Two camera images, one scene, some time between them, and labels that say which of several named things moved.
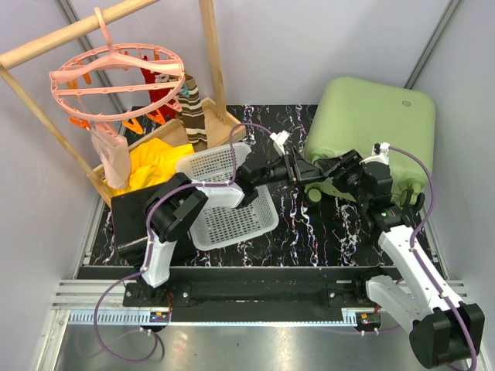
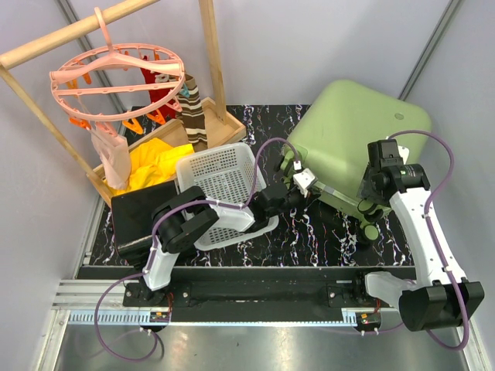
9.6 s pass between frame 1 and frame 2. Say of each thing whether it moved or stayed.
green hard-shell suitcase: moved
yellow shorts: stayed
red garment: stayed
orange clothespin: stayed
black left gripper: moved
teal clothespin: stayed
